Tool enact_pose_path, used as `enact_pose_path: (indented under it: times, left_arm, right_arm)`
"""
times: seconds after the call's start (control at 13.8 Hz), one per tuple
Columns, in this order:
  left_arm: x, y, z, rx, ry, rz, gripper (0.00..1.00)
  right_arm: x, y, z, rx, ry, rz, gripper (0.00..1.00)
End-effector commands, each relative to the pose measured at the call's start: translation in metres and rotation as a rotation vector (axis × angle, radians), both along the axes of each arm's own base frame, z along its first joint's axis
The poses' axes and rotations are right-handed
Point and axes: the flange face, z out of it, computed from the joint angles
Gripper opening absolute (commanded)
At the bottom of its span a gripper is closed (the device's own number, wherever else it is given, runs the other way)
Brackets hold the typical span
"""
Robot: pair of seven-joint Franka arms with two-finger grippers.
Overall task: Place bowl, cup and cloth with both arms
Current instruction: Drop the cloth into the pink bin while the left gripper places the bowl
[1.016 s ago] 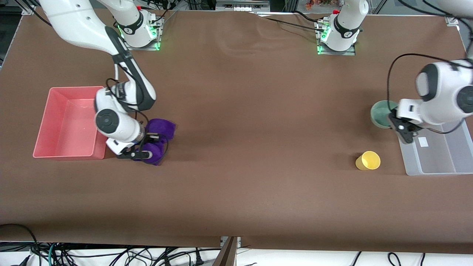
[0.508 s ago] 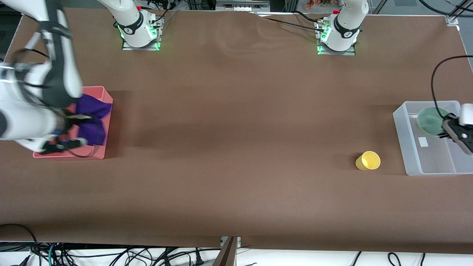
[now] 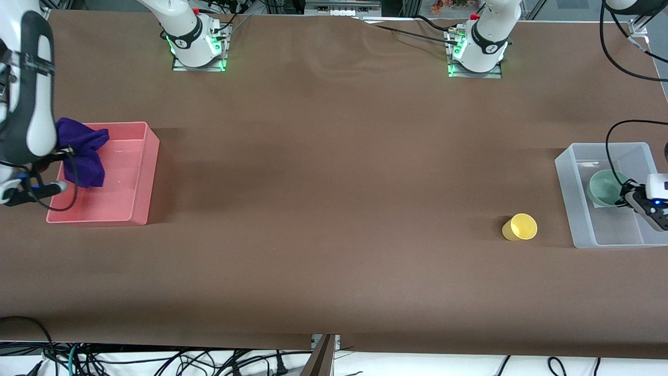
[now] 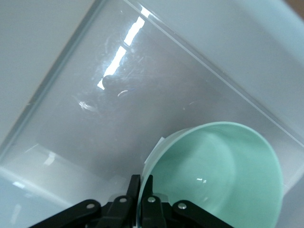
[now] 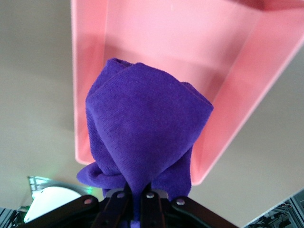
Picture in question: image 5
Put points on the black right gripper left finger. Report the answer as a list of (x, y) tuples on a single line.
[(112, 209)]

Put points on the aluminium frame structure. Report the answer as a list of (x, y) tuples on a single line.
[(280, 211)]

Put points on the pink plastic bin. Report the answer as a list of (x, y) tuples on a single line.
[(166, 35)]

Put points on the brown table cover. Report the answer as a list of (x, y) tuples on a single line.
[(35, 95)]

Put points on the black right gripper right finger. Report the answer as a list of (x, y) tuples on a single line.
[(152, 209)]

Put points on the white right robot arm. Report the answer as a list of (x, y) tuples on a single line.
[(52, 199)]

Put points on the purple cloth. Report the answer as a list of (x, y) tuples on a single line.
[(142, 118)]

